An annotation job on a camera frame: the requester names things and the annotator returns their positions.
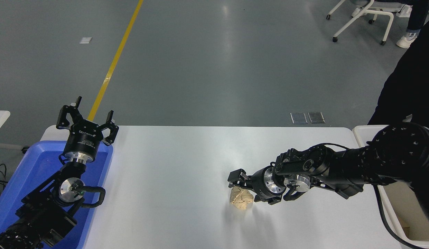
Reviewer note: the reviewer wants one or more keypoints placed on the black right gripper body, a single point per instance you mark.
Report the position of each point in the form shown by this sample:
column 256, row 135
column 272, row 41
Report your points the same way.
column 257, row 183

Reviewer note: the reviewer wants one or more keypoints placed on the large pale plastic bin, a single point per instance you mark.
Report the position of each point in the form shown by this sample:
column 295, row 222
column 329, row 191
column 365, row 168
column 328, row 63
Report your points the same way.
column 401, row 211

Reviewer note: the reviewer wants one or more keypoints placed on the blue plastic tray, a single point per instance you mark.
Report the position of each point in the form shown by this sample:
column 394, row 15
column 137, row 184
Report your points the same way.
column 38, row 166

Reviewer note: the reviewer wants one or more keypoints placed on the white wheeled chair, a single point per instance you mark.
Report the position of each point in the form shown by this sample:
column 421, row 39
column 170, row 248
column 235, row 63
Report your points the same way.
column 376, row 11

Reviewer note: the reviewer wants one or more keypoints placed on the tan paper ball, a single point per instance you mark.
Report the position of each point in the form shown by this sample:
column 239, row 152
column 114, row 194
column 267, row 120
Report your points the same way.
column 240, row 201

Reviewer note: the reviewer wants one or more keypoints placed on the grey metal floor plate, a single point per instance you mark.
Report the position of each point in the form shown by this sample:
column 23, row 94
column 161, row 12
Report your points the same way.
column 299, row 118
column 316, row 117

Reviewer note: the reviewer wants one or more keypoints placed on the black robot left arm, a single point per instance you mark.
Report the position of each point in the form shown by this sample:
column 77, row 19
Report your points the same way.
column 38, row 214

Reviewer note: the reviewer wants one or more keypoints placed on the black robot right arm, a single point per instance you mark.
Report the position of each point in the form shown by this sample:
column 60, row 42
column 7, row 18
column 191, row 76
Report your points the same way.
column 394, row 152

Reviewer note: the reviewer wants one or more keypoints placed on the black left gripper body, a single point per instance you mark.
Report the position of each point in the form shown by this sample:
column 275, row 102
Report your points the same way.
column 83, row 140

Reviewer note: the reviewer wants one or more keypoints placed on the seated person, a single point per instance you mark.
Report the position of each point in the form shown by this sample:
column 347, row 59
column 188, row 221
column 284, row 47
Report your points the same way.
column 418, row 17

